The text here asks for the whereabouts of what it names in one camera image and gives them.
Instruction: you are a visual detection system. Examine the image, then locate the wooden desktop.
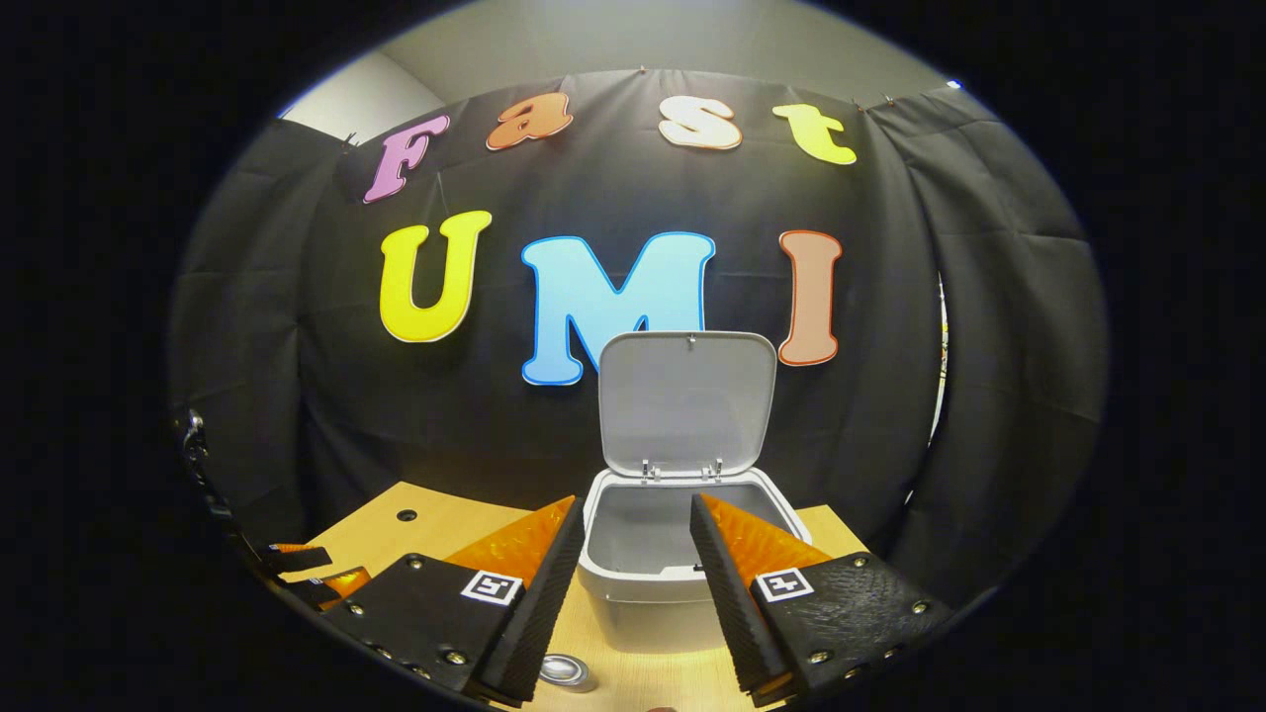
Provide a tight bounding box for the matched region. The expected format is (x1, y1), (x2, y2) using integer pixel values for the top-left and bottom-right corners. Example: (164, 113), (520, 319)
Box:
(282, 482), (871, 712)

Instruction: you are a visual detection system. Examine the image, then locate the black backdrop cloth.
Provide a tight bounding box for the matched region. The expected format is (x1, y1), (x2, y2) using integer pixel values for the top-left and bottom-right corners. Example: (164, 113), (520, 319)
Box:
(168, 69), (1109, 604)

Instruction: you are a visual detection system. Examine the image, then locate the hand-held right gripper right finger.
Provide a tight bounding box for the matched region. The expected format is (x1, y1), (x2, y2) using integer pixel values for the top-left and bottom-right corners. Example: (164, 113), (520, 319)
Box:
(689, 492), (955, 708)

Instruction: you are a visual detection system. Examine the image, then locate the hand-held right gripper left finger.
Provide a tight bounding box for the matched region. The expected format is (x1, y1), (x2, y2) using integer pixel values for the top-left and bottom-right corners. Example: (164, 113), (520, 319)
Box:
(321, 494), (587, 709)

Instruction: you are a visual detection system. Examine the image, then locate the silver pop can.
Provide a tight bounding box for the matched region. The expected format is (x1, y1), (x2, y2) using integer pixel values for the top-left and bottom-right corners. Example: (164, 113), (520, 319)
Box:
(539, 653), (598, 693)

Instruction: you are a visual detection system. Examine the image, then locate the white desktop garbage bin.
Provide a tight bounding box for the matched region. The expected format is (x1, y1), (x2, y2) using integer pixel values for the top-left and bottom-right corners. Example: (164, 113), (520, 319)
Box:
(577, 330), (814, 654)

